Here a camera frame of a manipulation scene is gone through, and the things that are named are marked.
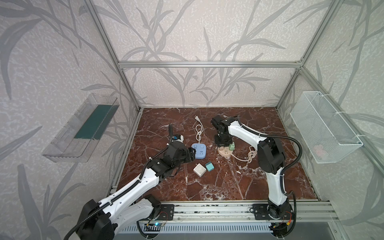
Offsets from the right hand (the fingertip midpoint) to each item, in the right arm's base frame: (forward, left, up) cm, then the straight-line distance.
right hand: (219, 143), depth 95 cm
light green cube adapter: (-4, -7, +3) cm, 9 cm away
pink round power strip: (-7, -3, -2) cm, 8 cm away
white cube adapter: (-17, +13, -1) cm, 21 cm away
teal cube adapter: (-15, +7, -1) cm, 17 cm away
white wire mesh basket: (-14, -43, +30) cm, 54 cm away
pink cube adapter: (-4, -2, -1) cm, 5 cm away
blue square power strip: (-4, +12, -2) cm, 13 cm away
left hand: (-10, +16, +12) cm, 22 cm away
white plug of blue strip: (+23, +15, -2) cm, 28 cm away
